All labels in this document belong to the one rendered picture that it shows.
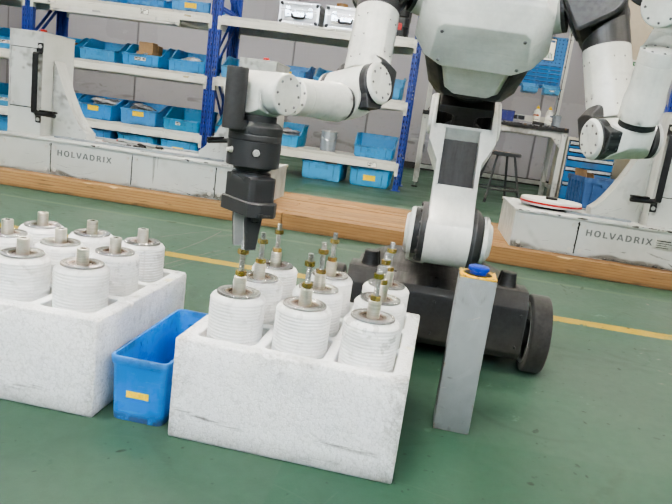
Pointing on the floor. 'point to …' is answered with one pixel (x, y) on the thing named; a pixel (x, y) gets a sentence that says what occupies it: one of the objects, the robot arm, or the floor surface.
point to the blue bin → (149, 370)
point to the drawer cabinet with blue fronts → (573, 157)
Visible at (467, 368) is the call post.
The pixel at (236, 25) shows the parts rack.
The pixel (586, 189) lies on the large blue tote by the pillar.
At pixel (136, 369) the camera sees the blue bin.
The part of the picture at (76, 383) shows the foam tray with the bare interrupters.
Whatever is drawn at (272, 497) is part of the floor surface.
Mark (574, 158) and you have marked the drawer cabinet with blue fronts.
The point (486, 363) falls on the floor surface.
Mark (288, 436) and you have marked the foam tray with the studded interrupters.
